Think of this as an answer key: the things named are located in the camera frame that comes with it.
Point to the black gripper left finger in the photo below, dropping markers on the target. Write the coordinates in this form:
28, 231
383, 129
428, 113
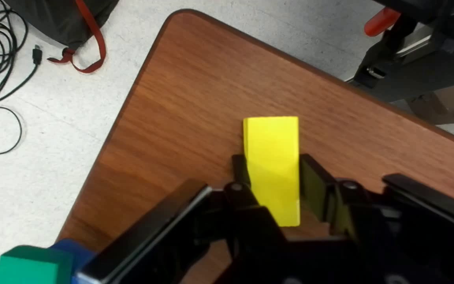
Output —
247, 211

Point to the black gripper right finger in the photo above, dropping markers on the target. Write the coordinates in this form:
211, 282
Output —
337, 203

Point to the yellow rectangular block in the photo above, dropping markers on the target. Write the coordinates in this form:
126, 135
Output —
271, 168

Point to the green rectangular block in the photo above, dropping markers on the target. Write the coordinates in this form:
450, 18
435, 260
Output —
31, 269

